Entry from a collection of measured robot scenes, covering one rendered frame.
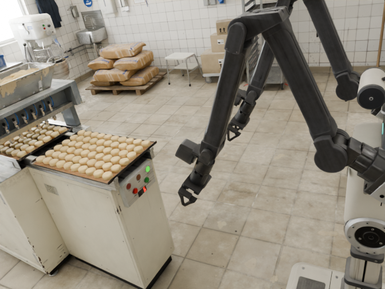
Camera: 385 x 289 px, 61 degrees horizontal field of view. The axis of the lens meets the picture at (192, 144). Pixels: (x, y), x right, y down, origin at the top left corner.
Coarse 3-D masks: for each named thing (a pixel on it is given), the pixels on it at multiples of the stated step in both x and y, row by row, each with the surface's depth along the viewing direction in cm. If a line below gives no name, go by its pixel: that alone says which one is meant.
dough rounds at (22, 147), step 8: (32, 128) 222; (48, 128) 218; (56, 128) 215; (64, 128) 213; (16, 136) 216; (24, 136) 215; (32, 136) 210; (40, 136) 208; (48, 136) 206; (8, 144) 206; (16, 144) 204; (24, 144) 201; (32, 144) 202; (40, 144) 199; (0, 152) 202; (8, 152) 196; (16, 152) 194; (24, 152) 192
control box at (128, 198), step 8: (144, 168) 174; (128, 176) 168; (136, 176) 169; (144, 176) 175; (152, 176) 181; (120, 184) 163; (136, 184) 170; (144, 184) 176; (120, 192) 164; (128, 192) 166; (128, 200) 167
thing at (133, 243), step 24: (48, 192) 196; (72, 192) 180; (96, 192) 166; (144, 192) 182; (72, 216) 196; (96, 216) 180; (120, 216) 168; (144, 216) 185; (72, 240) 215; (96, 240) 196; (120, 240) 180; (144, 240) 188; (168, 240) 211; (96, 264) 215; (120, 264) 196; (144, 264) 192; (144, 288) 196
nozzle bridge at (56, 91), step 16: (64, 80) 218; (32, 96) 198; (48, 96) 200; (64, 96) 219; (80, 96) 220; (0, 112) 181; (16, 112) 193; (48, 112) 207; (64, 112) 233; (0, 128) 186; (0, 144) 182
